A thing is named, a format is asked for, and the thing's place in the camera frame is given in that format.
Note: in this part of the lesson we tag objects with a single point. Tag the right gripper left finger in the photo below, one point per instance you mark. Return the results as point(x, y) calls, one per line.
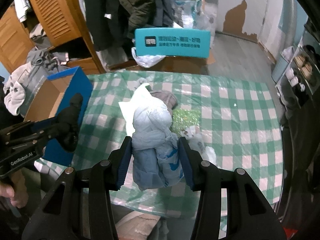
point(59, 214)

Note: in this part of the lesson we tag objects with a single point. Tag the green checkered tablecloth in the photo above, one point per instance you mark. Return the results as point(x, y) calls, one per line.
point(236, 118)

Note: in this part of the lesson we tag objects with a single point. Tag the dark hanging coats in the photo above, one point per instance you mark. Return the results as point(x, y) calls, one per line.
point(112, 23)

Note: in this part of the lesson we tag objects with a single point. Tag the green glitter sponge cloth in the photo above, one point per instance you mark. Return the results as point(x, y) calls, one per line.
point(183, 119)

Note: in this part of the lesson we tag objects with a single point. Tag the grey sock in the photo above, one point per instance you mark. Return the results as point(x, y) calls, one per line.
point(141, 81)

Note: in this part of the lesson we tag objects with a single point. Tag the grey clothes pile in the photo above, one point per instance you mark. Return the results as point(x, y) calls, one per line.
point(52, 62)

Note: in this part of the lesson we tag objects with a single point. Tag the person left hand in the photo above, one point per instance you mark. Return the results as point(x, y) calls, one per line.
point(17, 193)

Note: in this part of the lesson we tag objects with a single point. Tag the white plastic bag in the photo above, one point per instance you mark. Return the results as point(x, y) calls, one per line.
point(146, 61)

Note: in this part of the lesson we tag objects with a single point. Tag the teal printed shipping box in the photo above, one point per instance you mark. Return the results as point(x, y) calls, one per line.
point(172, 42)

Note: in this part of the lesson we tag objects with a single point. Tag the shoe rack with shoes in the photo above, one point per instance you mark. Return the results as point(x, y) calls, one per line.
point(299, 82)

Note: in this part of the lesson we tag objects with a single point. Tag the white blue striped socks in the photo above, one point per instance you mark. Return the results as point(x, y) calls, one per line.
point(156, 163)

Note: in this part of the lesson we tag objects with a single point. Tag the black sock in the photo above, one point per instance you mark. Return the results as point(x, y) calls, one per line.
point(67, 124)

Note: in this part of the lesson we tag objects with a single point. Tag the red packet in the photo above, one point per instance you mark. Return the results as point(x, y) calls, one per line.
point(290, 233)

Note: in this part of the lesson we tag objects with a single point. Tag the white fluffy towel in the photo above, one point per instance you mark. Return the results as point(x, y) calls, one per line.
point(14, 88)

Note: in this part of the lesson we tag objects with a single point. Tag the blue plastic bag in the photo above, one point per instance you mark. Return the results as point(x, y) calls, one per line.
point(185, 12)

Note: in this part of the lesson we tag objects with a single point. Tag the light green cloth pouch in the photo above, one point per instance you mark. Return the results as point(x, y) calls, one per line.
point(140, 96)

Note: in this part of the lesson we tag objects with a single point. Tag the wooden louvered wardrobe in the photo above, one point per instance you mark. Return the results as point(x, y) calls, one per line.
point(64, 25)

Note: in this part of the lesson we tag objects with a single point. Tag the white patterned sock bundle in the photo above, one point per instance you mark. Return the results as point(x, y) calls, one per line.
point(195, 140)

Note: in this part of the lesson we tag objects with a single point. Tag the blue cardboard box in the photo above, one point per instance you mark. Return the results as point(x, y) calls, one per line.
point(56, 92)

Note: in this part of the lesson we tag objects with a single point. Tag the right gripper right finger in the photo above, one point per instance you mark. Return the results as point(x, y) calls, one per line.
point(249, 214)

